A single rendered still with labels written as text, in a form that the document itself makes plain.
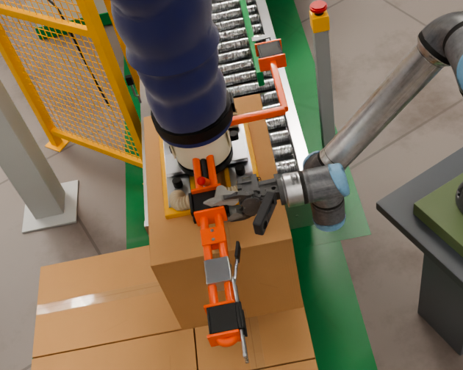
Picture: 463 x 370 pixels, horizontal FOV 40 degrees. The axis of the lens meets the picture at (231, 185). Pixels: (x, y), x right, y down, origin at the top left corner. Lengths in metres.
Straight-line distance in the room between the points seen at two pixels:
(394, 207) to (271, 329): 0.60
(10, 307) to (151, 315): 1.12
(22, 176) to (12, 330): 0.75
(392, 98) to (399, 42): 2.45
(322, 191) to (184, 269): 0.46
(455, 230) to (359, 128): 0.59
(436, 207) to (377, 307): 0.83
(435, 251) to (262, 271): 0.61
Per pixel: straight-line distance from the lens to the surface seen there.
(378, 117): 1.71
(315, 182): 1.65
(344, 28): 4.25
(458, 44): 1.52
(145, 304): 2.42
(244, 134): 1.99
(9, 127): 3.12
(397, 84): 1.67
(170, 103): 1.63
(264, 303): 2.04
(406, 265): 3.03
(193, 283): 1.88
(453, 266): 2.15
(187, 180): 1.91
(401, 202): 2.29
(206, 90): 1.63
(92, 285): 2.54
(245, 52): 3.28
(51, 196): 3.45
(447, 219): 2.18
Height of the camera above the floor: 2.55
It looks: 49 degrees down
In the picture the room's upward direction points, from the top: 15 degrees counter-clockwise
